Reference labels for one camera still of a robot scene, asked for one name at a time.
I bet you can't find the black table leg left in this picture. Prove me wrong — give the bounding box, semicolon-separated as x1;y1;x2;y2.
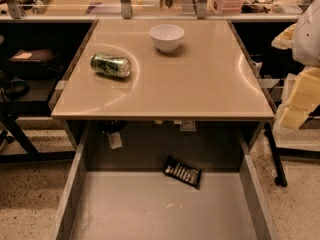
0;112;76;164

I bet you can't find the white ceramic bowl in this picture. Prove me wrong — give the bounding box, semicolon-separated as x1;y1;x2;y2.
149;24;185;53

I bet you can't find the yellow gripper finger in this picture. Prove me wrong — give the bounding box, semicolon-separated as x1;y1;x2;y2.
271;23;296;50
279;67;320;130

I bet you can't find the open grey drawer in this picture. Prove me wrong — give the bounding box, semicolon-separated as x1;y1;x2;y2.
50;122;280;240

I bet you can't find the black table leg right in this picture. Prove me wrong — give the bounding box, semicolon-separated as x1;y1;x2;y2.
264;123;288;187

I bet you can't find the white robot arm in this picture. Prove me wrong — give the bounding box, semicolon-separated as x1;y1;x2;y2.
271;0;320;130

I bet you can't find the green soda can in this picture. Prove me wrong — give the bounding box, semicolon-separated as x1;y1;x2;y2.
90;53;131;79

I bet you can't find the beige counter cabinet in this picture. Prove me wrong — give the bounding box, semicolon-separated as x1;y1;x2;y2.
52;18;274;121

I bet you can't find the white paper tag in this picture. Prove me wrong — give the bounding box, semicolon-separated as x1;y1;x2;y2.
107;132;123;149

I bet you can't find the black table leg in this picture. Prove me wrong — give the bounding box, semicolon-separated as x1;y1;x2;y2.
264;123;288;187
0;112;76;164

